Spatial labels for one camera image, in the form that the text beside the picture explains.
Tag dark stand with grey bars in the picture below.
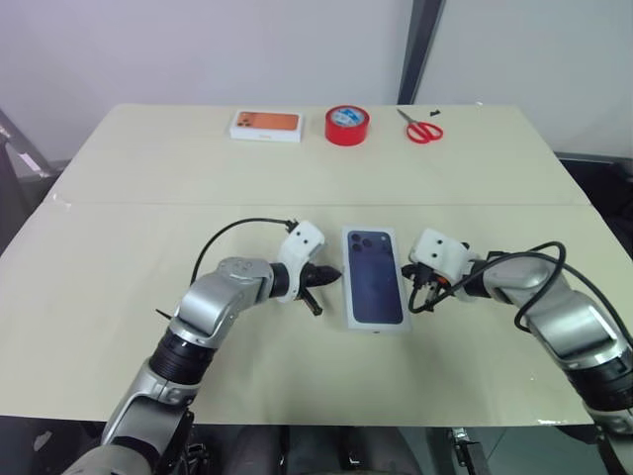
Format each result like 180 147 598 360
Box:
0 106 70 238

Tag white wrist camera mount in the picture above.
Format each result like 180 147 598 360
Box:
275 221 326 304
408 228 471 281

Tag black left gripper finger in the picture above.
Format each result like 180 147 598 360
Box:
316 265 344 287
301 289 324 318

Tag dark metal frame post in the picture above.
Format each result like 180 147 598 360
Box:
398 0 447 106

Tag orange print phone box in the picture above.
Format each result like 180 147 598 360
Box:
228 109 304 144

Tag red handled scissors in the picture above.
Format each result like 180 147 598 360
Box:
396 108 444 145

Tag metal table clamp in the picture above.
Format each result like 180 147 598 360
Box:
447 427 489 475

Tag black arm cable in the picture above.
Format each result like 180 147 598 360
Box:
407 240 633 343
190 216 301 288

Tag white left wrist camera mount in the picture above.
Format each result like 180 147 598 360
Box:
275 221 326 304

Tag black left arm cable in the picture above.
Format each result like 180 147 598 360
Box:
190 216 301 288

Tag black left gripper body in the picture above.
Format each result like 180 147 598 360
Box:
295 263 321 299

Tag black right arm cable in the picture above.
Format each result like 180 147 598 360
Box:
407 240 633 343

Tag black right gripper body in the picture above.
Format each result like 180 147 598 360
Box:
414 266 449 299

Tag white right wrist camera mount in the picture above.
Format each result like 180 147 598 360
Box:
408 228 471 281

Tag red tape roll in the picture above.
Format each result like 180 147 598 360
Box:
323 104 371 147

